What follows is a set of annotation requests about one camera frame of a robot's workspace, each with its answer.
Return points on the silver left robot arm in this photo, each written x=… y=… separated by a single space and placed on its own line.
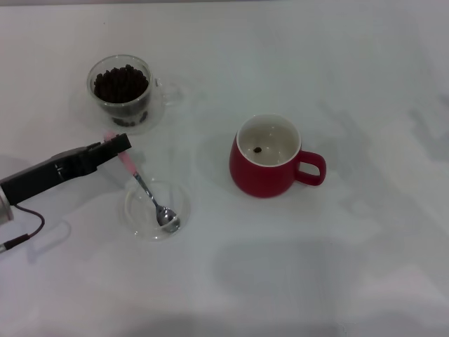
x=4 y=210

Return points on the roasted coffee beans pile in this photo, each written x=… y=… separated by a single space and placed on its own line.
x=121 y=84

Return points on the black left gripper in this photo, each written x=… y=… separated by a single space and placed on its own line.
x=42 y=175

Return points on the double-walled glass cup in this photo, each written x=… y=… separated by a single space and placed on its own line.
x=158 y=92

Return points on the clear glass dish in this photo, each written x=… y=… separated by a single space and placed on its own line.
x=140 y=228

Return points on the red ceramic mug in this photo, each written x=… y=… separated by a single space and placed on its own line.
x=259 y=175

